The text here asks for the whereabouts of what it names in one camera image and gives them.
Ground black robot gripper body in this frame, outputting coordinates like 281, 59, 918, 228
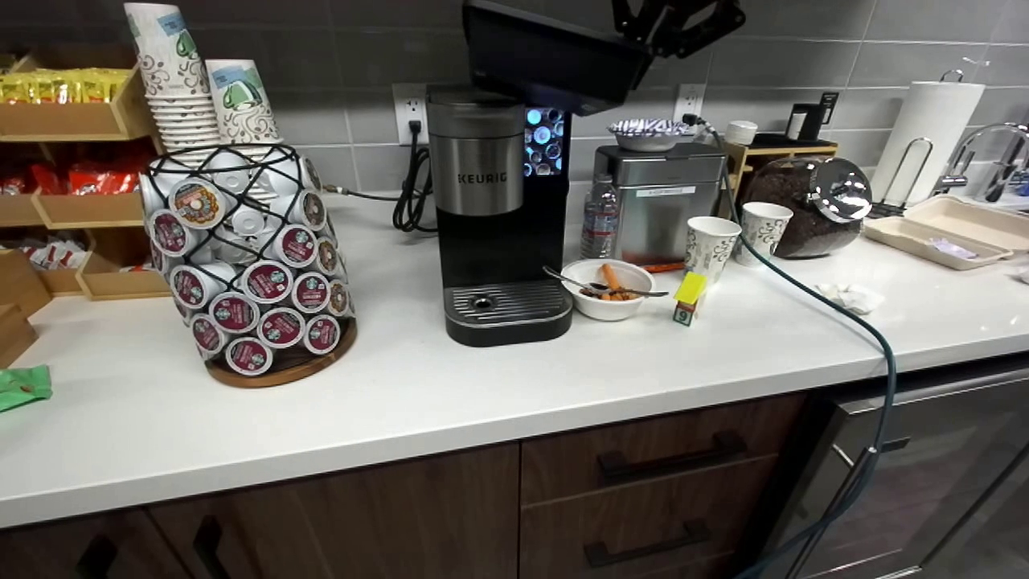
612, 0, 745, 59

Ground black square bowl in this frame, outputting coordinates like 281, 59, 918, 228
462, 0, 654, 117

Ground patterned paper plate bowl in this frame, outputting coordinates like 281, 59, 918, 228
612, 119, 701, 152

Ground black Keurig coffee maker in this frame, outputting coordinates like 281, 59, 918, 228
428, 88, 572, 346

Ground glass coffee bean jar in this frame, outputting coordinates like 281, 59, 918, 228
736, 156, 874, 259

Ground small white ceramic bowl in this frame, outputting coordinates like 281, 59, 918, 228
562, 256, 656, 323

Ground green packet on counter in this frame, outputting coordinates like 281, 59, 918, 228
0, 368, 52, 413

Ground wooden shelf organizer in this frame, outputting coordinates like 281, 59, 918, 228
725, 135, 840, 192

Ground clear plastic water bottle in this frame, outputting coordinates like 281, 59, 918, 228
582, 181, 617, 256

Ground patterned paper cup far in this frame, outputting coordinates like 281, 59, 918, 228
684, 215, 743, 279

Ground patterned paper cup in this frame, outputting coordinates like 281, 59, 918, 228
684, 215, 743, 279
743, 203, 793, 256

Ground patterned paper cup near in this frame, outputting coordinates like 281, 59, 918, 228
743, 203, 793, 256

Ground paper towel roll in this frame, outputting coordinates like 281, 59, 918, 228
872, 81, 985, 209

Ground chrome sink faucet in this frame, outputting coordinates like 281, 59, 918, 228
934, 122, 1029, 203

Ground crumpled white napkin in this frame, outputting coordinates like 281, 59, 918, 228
816, 282, 883, 314

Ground open beige takeout container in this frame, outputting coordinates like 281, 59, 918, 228
860, 195, 1029, 271

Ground stack of paper cups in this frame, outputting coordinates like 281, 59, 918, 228
123, 3, 218, 152

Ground wooden snack shelf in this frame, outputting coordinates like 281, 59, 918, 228
0, 54, 163, 368

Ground white wall outlet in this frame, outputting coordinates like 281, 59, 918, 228
392, 84, 428, 143

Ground black appliance power cord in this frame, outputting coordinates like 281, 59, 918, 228
389, 119, 436, 234

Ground blue-green power cable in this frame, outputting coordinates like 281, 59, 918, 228
736, 234, 901, 579

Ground black drawer handle upper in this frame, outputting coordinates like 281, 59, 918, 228
595, 432, 748, 485

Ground black drawer handle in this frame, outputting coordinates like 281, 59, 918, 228
595, 432, 748, 485
582, 521, 711, 570

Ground wire k-cup pod holder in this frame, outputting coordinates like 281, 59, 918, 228
139, 143, 356, 390

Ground black drawer handle lower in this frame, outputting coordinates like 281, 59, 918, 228
582, 521, 711, 570

